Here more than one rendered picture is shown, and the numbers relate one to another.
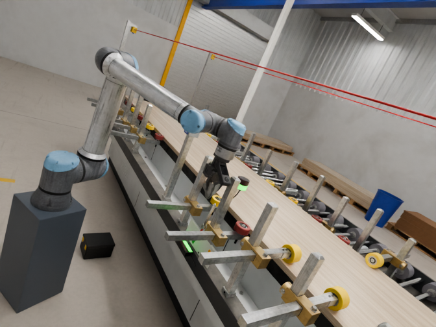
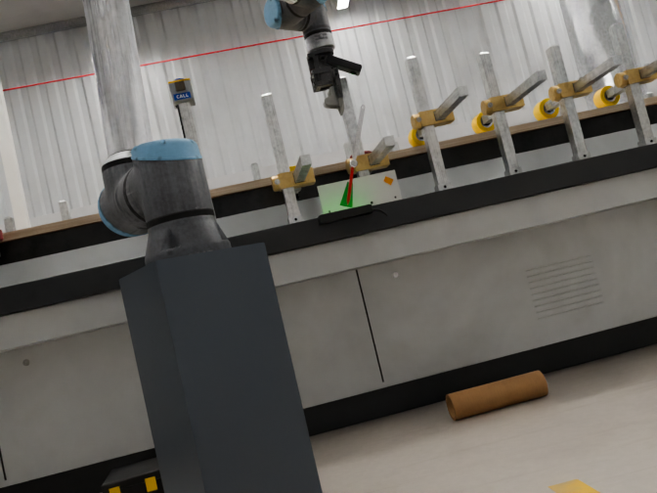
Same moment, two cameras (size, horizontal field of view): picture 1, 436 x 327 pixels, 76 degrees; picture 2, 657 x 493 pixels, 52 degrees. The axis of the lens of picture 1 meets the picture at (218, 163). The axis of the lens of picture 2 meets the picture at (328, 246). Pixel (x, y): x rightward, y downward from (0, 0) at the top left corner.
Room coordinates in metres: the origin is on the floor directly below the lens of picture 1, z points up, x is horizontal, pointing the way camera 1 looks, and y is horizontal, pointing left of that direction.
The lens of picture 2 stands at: (0.24, 1.85, 0.46)
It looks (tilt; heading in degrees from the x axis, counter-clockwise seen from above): 4 degrees up; 301
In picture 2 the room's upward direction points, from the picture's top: 13 degrees counter-clockwise
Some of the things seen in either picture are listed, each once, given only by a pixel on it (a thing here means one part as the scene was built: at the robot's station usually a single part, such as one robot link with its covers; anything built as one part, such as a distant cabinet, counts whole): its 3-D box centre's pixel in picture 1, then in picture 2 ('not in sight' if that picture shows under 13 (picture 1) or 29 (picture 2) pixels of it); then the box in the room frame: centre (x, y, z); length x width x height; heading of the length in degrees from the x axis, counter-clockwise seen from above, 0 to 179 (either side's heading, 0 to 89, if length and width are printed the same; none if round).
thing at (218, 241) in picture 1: (215, 233); (367, 162); (1.20, -0.12, 0.85); 0.14 x 0.06 x 0.05; 39
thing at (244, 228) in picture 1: (239, 233); not in sight; (1.28, -0.24, 0.85); 0.08 x 0.08 x 0.11
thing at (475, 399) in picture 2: not in sight; (496, 394); (0.98, -0.16, 0.04); 0.30 x 0.08 x 0.08; 39
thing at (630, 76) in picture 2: not in sight; (635, 76); (0.42, -0.75, 0.95); 0.14 x 0.06 x 0.05; 39
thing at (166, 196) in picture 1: (177, 168); (198, 172); (1.62, 0.22, 0.93); 0.05 x 0.05 x 0.45; 39
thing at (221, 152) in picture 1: (224, 152); (320, 45); (1.21, -0.01, 1.23); 0.10 x 0.09 x 0.05; 129
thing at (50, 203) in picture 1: (53, 193); (185, 239); (1.27, 0.73, 0.65); 0.19 x 0.19 x 0.10
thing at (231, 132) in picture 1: (231, 134); (313, 20); (1.21, -0.01, 1.32); 0.10 x 0.09 x 0.12; 72
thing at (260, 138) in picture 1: (263, 139); not in sight; (9.78, -1.12, 0.23); 2.42 x 0.76 x 0.17; 127
